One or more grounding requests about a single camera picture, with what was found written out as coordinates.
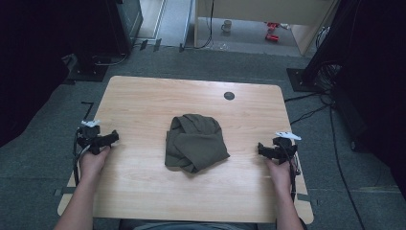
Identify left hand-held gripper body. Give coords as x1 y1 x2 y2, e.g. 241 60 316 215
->
76 119 106 156

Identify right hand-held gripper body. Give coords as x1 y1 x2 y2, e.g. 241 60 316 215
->
271 131 302 166

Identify olive green shorts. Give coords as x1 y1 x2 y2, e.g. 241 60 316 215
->
164 113 231 174

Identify person's right hand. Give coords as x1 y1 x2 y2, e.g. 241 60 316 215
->
265 157 293 193

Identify person's left hand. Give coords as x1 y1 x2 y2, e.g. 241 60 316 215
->
79 145 111 180

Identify black angled tape mark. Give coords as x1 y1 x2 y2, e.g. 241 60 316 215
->
80 101 95 121

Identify black stand base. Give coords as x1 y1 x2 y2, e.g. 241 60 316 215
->
66 53 110 82

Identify black cabinet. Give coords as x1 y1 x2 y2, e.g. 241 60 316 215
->
104 0 144 58

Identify grey mug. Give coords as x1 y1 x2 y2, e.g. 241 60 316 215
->
220 19 233 34

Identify light wooden desk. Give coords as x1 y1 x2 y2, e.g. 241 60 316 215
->
193 0 340 58

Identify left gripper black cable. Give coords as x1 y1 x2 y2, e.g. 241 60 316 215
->
72 126 94 187

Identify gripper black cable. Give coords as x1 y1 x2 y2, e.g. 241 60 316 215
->
72 126 94 187
281 140 302 203

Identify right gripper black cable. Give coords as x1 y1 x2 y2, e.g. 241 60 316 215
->
281 140 302 203

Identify long black floor cable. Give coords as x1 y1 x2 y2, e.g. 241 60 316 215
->
328 104 367 230

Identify black metal frame stand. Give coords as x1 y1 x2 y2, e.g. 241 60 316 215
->
285 0 363 94

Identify black hanging cable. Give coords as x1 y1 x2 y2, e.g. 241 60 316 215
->
182 0 215 51

